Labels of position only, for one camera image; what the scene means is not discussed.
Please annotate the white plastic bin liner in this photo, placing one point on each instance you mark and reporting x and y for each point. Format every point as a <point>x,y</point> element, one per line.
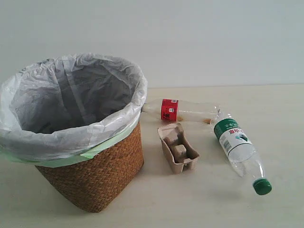
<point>65,106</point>

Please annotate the clear bottle red label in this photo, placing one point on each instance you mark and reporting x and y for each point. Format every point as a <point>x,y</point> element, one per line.
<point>172,110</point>

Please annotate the brown paper pulp tray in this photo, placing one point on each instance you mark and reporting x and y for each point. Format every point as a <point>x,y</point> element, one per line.
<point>178,152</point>

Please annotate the brown woven wicker basket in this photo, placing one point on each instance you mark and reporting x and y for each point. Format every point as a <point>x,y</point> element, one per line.
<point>93,184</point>

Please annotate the clear bottle green label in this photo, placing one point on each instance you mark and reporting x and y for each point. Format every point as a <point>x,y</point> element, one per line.
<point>240,152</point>

